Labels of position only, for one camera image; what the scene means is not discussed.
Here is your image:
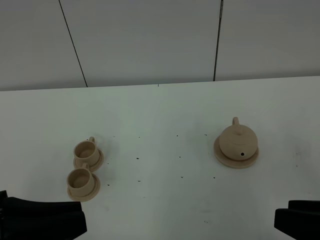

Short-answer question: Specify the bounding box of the beige teapot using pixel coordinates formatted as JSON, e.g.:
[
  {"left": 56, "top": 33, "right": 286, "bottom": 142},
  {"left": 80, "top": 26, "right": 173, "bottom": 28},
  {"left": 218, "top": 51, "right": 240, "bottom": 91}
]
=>
[{"left": 218, "top": 117, "right": 258, "bottom": 161}]

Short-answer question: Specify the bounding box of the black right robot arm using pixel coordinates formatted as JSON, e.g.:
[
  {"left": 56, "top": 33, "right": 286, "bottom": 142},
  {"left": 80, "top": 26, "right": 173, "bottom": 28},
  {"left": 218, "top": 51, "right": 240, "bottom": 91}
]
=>
[{"left": 274, "top": 200, "right": 320, "bottom": 240}]

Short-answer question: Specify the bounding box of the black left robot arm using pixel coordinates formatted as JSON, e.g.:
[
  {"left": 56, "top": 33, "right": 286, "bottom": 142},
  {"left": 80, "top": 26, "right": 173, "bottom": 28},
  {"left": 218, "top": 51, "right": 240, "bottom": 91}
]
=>
[{"left": 0, "top": 190, "right": 87, "bottom": 240}]

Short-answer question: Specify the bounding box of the beige teapot saucer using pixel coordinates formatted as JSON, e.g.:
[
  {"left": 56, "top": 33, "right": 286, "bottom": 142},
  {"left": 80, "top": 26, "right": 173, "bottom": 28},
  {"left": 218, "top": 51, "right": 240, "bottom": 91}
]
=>
[{"left": 213, "top": 136, "right": 259, "bottom": 169}]

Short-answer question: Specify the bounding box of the far beige teacup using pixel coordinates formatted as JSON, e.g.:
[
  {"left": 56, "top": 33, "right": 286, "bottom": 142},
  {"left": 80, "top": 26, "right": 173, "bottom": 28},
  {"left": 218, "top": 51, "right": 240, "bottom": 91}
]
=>
[{"left": 73, "top": 136, "right": 100, "bottom": 167}]

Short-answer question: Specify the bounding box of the beige teacup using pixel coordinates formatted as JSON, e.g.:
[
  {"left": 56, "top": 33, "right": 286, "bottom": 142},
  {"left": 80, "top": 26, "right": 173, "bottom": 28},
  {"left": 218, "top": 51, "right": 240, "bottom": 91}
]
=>
[
  {"left": 73, "top": 136, "right": 100, "bottom": 167},
  {"left": 67, "top": 163, "right": 95, "bottom": 198}
]

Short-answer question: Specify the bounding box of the far beige cup saucer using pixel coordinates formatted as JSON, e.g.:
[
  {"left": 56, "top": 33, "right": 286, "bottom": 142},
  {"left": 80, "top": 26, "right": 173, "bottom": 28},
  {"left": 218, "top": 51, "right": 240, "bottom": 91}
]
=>
[{"left": 73, "top": 149, "right": 104, "bottom": 172}]

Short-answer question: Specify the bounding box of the beige cup saucer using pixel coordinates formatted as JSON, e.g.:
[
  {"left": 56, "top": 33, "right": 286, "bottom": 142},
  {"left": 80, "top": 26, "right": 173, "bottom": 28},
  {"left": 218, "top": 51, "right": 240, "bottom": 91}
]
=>
[
  {"left": 67, "top": 174, "right": 101, "bottom": 202},
  {"left": 73, "top": 149, "right": 104, "bottom": 172}
]

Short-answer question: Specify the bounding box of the near beige teacup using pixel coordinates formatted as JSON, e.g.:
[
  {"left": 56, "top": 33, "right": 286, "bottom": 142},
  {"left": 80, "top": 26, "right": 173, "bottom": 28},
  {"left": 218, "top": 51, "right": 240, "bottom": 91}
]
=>
[{"left": 67, "top": 163, "right": 95, "bottom": 198}]

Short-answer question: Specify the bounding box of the near beige cup saucer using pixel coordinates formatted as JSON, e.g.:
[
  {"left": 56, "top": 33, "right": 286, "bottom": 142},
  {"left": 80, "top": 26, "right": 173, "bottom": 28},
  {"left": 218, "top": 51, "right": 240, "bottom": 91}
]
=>
[{"left": 67, "top": 174, "right": 101, "bottom": 202}]

